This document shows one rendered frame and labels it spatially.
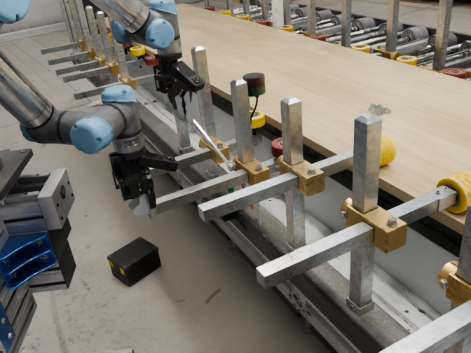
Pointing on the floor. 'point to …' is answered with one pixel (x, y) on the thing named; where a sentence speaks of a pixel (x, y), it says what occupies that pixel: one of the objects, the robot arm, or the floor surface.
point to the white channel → (277, 13)
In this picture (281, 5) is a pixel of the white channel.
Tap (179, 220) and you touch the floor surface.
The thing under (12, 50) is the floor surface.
